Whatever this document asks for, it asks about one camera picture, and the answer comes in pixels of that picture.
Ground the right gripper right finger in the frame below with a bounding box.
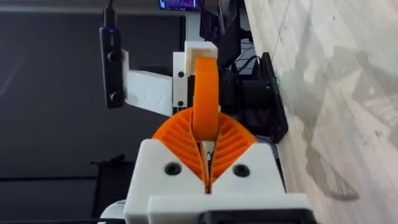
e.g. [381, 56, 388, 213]
[208, 113, 287, 195]

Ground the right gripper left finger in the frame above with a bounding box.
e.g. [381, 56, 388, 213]
[124, 108, 208, 223]

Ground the black chair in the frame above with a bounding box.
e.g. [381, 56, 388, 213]
[90, 154, 137, 218]

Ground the black upright wrist plate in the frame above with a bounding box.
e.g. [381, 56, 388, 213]
[259, 52, 289, 144]

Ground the computer monitor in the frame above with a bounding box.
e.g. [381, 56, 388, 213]
[158, 0, 201, 12]

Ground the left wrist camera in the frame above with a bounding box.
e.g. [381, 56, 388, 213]
[99, 26, 126, 110]

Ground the black camera cable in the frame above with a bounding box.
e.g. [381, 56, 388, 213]
[103, 0, 116, 29]

